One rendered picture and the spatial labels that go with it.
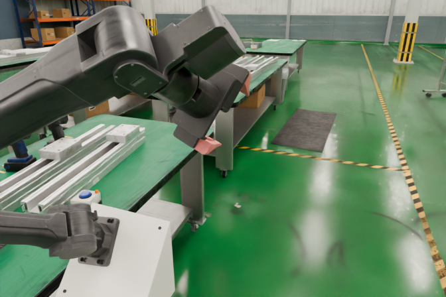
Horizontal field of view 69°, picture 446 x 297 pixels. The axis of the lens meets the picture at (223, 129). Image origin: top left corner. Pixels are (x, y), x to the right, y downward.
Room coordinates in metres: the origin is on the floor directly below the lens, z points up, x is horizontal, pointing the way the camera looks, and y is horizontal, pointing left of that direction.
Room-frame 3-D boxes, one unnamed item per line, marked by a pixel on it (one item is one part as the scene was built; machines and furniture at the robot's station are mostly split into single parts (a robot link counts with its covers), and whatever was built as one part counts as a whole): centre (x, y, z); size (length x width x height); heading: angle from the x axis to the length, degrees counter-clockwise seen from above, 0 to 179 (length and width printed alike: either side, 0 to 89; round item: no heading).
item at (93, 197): (1.08, 0.54, 0.81); 0.10 x 0.08 x 0.06; 77
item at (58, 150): (1.42, 0.78, 0.87); 0.16 x 0.11 x 0.07; 167
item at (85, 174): (1.38, 0.59, 0.82); 0.80 x 0.10 x 0.09; 167
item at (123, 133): (1.62, 0.54, 0.87); 0.16 x 0.11 x 0.07; 167
